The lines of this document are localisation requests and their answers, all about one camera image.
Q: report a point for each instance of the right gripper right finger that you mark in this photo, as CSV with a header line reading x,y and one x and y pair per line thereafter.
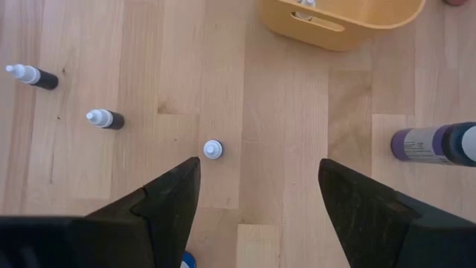
x,y
364,216

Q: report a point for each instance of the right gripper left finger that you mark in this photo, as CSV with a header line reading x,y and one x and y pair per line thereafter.
x,y
163,208

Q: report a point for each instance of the blue food coloring bottle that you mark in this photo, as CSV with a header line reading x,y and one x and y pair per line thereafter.
x,y
189,261

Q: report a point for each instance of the small white-capped dropper bottle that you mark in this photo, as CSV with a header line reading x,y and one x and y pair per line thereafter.
x,y
105,119
306,3
213,149

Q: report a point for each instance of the purple food coloring bottle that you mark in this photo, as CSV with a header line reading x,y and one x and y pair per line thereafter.
x,y
420,145

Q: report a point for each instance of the small pink-label dropper bottle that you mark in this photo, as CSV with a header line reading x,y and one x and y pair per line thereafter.
x,y
31,76

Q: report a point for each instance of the pink-capped maroon coloring bottle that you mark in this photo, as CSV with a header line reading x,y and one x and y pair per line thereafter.
x,y
455,2

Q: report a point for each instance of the yellow plastic basket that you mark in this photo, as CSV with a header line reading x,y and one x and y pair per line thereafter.
x,y
334,37

